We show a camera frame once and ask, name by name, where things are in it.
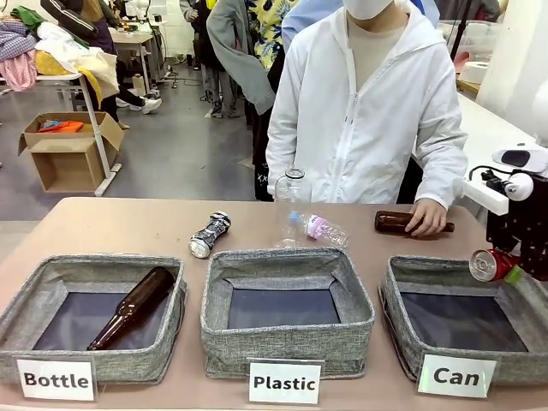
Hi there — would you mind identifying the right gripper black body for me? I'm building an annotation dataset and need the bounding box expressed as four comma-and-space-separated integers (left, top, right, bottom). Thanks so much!
485, 199, 548, 252

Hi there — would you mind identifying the red soda can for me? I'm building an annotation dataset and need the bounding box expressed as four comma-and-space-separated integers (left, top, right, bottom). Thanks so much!
469, 247, 522, 283

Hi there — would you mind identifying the brown glass bottle stubby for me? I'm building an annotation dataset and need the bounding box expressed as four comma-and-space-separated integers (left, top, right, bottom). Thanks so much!
374, 209, 456, 235

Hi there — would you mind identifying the person's right forearm white sleeve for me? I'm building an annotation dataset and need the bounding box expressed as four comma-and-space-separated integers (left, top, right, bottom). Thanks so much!
265, 136, 301, 202

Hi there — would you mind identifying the person's left forearm white sleeve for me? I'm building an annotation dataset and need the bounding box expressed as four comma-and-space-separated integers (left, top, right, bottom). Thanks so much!
413, 136, 468, 211

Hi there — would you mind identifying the grey fabric basket can bin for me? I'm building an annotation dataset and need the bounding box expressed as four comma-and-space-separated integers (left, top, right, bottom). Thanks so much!
378, 255, 548, 386

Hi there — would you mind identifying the white Can label sign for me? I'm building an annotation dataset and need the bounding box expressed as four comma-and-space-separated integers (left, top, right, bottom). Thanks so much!
417, 351, 500, 399

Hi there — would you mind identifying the grey fabric basket plastic bin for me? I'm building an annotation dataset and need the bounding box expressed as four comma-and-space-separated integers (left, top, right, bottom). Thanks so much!
200, 247, 376, 380

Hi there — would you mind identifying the crushed silver black can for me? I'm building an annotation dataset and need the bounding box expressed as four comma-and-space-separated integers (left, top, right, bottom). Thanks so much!
188, 210, 233, 259

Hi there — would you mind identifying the grey fabric basket bottle bin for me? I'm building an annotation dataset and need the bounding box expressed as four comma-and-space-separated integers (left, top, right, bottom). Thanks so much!
0, 255, 188, 384

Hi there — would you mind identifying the person's left hand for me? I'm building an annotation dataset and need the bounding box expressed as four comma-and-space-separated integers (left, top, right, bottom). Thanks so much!
404, 199, 449, 238

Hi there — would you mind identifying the white side table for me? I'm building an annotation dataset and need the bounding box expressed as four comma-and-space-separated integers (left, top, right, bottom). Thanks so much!
411, 92, 548, 206

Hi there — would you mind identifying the white paper roll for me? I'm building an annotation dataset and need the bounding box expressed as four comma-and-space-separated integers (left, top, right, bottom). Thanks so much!
464, 61, 497, 86

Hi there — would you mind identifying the person in white jacket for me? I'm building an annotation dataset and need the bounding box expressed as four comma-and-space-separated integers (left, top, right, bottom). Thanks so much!
265, 0, 468, 211

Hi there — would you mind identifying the clear plastic bottle pink label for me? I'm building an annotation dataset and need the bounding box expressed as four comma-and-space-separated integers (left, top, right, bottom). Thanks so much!
289, 211, 350, 248

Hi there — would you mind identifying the black tripod pole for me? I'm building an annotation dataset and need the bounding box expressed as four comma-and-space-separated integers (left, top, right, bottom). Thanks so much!
449, 0, 477, 61

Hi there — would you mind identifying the clear plastic bottle without cap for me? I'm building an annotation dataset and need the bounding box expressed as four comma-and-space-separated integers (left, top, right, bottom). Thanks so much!
273, 165, 313, 250

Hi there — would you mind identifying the white Plastic label sign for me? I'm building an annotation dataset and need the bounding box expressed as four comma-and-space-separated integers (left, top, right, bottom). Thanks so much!
247, 358, 325, 406

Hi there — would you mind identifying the white face mask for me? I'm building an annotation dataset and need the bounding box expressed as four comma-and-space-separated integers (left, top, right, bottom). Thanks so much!
344, 0, 414, 21

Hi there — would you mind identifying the bystander in light blue top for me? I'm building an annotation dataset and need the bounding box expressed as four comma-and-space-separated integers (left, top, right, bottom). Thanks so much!
282, 0, 346, 44

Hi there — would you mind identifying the bystander in yellow floral shirt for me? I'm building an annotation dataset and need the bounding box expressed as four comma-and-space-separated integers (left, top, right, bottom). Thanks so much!
253, 0, 301, 70

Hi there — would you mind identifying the bystander in grey hoodie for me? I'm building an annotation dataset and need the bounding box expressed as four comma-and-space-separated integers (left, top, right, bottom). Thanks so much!
206, 0, 277, 119

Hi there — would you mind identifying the brown glass bottle long neck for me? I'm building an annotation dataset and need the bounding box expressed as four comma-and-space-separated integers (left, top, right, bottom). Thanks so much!
86, 265, 176, 351

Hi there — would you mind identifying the open cardboard box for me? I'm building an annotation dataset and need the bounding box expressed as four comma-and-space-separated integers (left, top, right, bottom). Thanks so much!
17, 111, 125, 194

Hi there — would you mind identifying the orange cloth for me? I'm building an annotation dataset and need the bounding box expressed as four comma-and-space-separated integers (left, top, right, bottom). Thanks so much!
38, 119, 86, 134

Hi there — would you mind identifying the bystander in black jacket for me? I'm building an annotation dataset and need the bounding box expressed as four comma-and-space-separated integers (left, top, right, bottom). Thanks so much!
40, 0, 164, 129

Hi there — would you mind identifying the white Bottle label sign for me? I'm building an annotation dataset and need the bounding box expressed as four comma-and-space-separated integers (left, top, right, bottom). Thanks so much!
15, 356, 98, 402

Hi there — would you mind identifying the pile of mixed clothes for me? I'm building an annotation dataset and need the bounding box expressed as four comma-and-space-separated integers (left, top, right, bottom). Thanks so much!
0, 6, 121, 106

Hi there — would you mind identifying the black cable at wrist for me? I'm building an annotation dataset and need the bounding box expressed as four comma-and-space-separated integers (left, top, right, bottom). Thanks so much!
468, 165, 510, 192

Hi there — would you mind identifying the white frame table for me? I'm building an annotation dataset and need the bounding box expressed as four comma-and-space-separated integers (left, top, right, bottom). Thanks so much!
0, 71, 123, 198

